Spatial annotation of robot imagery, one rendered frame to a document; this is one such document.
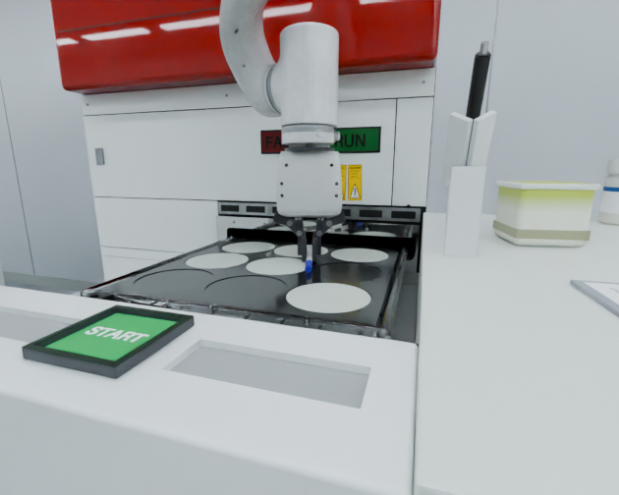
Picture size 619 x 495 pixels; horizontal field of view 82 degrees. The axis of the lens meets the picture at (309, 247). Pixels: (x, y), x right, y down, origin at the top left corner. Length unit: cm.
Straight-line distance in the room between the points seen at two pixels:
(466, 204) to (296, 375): 25
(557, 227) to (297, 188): 33
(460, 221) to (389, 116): 39
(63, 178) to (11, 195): 66
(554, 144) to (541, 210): 185
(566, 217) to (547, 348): 27
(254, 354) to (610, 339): 18
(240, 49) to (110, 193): 58
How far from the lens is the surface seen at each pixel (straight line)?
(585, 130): 233
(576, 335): 23
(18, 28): 387
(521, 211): 44
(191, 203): 88
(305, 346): 19
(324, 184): 54
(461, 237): 37
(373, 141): 71
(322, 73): 54
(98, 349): 20
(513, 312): 24
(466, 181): 36
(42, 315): 28
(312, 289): 45
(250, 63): 60
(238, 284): 48
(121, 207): 102
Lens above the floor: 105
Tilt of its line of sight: 13 degrees down
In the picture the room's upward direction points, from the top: straight up
